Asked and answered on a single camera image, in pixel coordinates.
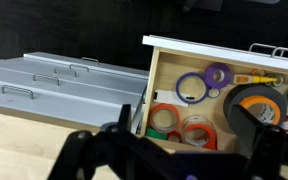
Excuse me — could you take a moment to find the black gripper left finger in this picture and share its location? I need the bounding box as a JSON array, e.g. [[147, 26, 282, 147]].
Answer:
[[47, 104, 134, 180]]

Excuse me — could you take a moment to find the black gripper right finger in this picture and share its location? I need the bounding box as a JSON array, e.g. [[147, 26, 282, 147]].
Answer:
[[229, 104, 288, 180]]

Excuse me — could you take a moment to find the wooden drawer with white front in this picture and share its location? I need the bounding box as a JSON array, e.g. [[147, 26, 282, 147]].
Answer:
[[139, 34, 288, 153]]

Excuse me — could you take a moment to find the big dark grey tape roll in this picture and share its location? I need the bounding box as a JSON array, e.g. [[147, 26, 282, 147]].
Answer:
[[222, 83, 288, 134]]

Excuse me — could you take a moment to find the green tape roll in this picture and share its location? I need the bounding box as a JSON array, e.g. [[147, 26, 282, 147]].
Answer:
[[144, 126, 169, 140]]

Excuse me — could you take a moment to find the clear and orange tape roll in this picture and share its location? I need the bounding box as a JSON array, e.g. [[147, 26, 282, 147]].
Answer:
[[180, 114, 218, 151]]

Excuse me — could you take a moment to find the red and white tape roll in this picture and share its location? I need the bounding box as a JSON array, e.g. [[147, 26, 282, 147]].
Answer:
[[279, 114, 288, 134]]

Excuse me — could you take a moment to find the white label strip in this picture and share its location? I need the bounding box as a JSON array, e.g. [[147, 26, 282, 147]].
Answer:
[[153, 89, 189, 108]]

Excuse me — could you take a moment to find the yellow and orange marker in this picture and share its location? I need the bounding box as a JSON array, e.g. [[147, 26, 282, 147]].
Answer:
[[232, 73, 279, 85]]

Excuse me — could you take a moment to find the small red tape roll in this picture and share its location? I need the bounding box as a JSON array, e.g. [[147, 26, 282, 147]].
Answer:
[[167, 130, 182, 143]]

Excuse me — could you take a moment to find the small purple tape roll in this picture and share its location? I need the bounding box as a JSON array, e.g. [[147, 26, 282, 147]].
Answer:
[[203, 62, 233, 90]]

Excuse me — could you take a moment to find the grey flat floor bar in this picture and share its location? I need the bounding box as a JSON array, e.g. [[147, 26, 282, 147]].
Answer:
[[183, 0, 226, 13]]

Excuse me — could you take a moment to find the orange-red tape ring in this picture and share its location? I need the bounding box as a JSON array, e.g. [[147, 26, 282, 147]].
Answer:
[[148, 103, 182, 134]]

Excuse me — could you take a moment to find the small green tape ring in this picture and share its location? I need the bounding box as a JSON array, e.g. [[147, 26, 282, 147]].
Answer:
[[269, 73, 286, 88]]

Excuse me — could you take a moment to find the thin orange tape ring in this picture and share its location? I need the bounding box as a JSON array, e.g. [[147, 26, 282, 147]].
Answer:
[[249, 68, 266, 77]]

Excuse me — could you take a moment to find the large thin purple tape ring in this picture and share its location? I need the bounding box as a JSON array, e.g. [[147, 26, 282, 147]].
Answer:
[[175, 71, 209, 105]]

